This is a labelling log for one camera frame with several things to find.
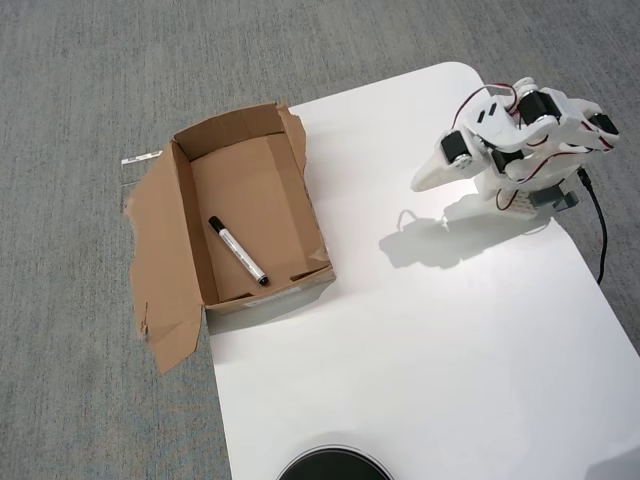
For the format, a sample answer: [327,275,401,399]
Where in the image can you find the white marker pen black cap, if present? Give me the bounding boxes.
[208,215,271,289]

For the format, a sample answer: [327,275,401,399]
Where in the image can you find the open brown cardboard box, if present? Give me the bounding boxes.
[121,99,335,375]

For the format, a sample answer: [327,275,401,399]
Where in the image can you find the black round object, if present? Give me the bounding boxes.
[276,444,396,480]

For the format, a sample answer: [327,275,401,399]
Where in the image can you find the white tape strip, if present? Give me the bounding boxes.
[121,149,165,166]

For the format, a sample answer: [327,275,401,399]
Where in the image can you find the grey table clamp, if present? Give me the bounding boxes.
[530,185,580,214]

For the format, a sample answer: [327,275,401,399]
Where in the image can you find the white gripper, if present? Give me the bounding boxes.
[410,92,551,191]

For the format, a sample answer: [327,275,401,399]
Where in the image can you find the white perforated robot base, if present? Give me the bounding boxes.
[474,169,566,222]

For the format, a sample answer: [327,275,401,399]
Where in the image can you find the black power cable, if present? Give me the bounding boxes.
[577,167,609,286]

